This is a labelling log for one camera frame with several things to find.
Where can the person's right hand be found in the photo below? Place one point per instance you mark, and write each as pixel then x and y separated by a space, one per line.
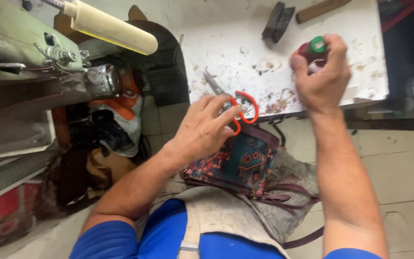
pixel 323 86

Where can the person's left hand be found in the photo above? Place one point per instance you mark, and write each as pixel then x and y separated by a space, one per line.
pixel 196 133

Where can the red bottle with green cap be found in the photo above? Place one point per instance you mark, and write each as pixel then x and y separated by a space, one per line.
pixel 313 48

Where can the orange and white cloth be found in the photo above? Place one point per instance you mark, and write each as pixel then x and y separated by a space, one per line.
pixel 131 108

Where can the black rounded stand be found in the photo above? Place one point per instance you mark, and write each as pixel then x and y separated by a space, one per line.
pixel 164 64

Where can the brown wooden stick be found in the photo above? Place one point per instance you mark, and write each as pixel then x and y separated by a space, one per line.
pixel 318 10

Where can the black brush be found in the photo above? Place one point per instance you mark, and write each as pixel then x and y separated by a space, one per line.
pixel 277 21

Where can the beige stained apron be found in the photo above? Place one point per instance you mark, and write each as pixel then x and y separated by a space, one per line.
pixel 235 212

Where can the blue shirt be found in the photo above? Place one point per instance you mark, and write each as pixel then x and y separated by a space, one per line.
pixel 164 237

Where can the heap of dark leather goods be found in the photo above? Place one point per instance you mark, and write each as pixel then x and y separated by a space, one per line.
pixel 84 158

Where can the green sewing machine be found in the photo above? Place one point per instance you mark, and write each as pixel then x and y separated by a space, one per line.
pixel 23 54

